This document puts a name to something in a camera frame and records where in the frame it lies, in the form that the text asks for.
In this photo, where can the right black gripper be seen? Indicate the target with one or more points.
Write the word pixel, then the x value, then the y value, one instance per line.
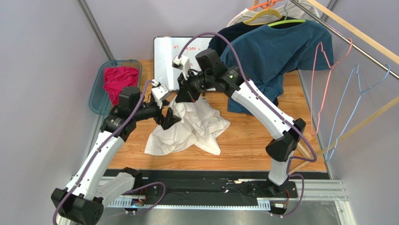
pixel 184 88

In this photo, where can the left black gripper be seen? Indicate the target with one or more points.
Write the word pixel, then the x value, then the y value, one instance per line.
pixel 168 121

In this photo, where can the white floral print t-shirt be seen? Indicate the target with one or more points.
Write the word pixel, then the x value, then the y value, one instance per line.
pixel 200 125

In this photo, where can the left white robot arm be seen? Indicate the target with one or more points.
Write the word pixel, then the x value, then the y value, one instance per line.
pixel 99 162

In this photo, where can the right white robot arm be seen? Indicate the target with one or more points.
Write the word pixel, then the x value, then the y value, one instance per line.
pixel 213 74

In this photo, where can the navy hanging t-shirt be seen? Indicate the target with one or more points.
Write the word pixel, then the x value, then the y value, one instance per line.
pixel 224 37

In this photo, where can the teal blue hanging t-shirt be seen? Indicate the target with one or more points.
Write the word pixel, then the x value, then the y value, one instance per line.
pixel 267 53

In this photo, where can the yellow plastic hanger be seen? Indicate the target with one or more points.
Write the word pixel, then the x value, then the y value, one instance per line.
pixel 264 12

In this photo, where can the orange plastic hanger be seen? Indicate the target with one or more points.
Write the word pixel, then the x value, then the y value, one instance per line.
pixel 263 5

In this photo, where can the green plastic hanger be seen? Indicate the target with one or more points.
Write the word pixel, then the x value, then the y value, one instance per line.
pixel 286 22

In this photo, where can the beige hanging t-shirt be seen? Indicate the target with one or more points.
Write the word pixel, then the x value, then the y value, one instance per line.
pixel 288 9

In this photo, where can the white whiteboard with red writing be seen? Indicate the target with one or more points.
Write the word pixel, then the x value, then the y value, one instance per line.
pixel 166 49

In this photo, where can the magenta crumpled cloth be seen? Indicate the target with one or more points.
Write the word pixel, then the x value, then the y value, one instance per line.
pixel 117 78

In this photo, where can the translucent teal plastic basket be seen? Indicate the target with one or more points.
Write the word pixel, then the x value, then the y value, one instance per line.
pixel 99 101

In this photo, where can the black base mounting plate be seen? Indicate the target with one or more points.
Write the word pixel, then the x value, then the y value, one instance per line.
pixel 212 188

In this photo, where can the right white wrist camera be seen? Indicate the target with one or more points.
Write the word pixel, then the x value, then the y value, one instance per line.
pixel 182 63

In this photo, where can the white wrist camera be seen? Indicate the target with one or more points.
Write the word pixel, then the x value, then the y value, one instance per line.
pixel 182 63
pixel 160 92

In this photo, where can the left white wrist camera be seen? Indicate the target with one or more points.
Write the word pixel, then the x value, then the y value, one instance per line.
pixel 160 92

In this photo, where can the metal clothes rail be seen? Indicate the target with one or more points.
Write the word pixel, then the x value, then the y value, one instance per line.
pixel 371 42

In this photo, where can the aluminium rail frame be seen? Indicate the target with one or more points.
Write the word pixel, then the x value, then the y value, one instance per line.
pixel 322 201

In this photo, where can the wooden rack frame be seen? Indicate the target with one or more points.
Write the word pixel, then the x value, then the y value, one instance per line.
pixel 375 115

